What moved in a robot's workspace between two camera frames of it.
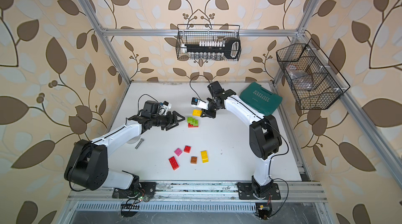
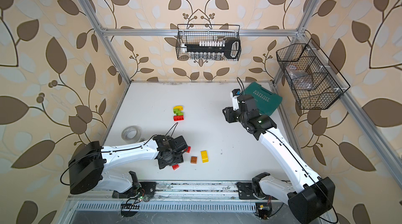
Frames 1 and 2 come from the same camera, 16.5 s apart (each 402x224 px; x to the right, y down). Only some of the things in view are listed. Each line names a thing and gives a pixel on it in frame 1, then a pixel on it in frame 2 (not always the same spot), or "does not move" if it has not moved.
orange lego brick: x=193 y=159 does not move
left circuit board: x=129 y=210 does not move
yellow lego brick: x=204 y=156 does not move
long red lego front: x=173 y=163 does not move
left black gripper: x=172 y=121 -> x=179 y=160
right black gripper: x=207 y=112 -> x=229 y=114
